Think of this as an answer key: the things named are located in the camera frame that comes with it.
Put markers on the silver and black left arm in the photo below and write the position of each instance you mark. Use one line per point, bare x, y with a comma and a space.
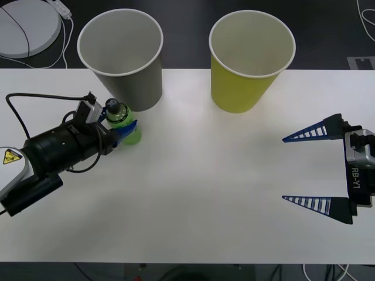
49, 149

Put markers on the round pale grey disc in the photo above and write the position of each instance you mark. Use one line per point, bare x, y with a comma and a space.
17, 29

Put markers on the white power strip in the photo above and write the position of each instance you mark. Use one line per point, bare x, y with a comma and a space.
61, 7

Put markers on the yellow-green waste bin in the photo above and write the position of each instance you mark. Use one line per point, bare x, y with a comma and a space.
234, 90

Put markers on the green bottle with black cap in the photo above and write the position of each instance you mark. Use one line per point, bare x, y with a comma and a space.
117, 113

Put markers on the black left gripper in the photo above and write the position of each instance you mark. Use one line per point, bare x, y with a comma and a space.
110, 139

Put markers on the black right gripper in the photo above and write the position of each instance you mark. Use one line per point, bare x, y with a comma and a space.
361, 184

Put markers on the grey waste bin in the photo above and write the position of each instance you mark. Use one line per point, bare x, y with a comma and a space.
137, 85

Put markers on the right arm with camera box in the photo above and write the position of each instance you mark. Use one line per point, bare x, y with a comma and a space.
363, 155

